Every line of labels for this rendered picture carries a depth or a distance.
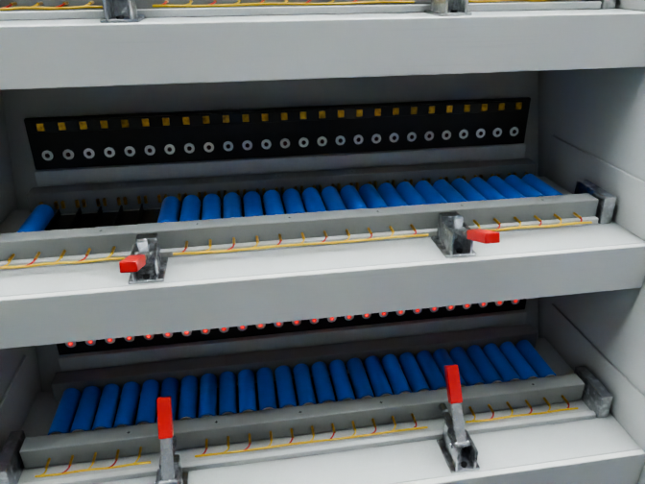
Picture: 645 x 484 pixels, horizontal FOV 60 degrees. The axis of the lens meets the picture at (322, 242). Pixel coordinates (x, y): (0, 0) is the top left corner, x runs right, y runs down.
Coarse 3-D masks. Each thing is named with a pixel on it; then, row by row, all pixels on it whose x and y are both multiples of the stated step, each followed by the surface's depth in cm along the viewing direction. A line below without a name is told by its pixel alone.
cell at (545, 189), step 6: (528, 174) 62; (522, 180) 62; (528, 180) 62; (534, 180) 61; (540, 180) 61; (534, 186) 60; (540, 186) 59; (546, 186) 59; (540, 192) 59; (546, 192) 58; (552, 192) 58; (558, 192) 57
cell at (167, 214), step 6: (168, 198) 57; (174, 198) 57; (162, 204) 56; (168, 204) 55; (174, 204) 56; (162, 210) 54; (168, 210) 54; (174, 210) 54; (162, 216) 53; (168, 216) 53; (174, 216) 53; (162, 222) 52
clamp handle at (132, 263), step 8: (144, 240) 45; (144, 248) 45; (128, 256) 41; (136, 256) 41; (144, 256) 42; (120, 264) 39; (128, 264) 39; (136, 264) 39; (144, 264) 42; (120, 272) 39; (128, 272) 39
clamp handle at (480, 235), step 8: (456, 224) 49; (456, 232) 48; (464, 232) 47; (472, 232) 45; (480, 232) 43; (488, 232) 43; (496, 232) 43; (472, 240) 45; (480, 240) 43; (488, 240) 43; (496, 240) 43
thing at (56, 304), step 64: (0, 192) 56; (576, 192) 59; (640, 192) 52; (192, 256) 50; (256, 256) 49; (320, 256) 49; (384, 256) 49; (512, 256) 49; (576, 256) 50; (640, 256) 51; (0, 320) 44; (64, 320) 45; (128, 320) 46; (192, 320) 47; (256, 320) 48
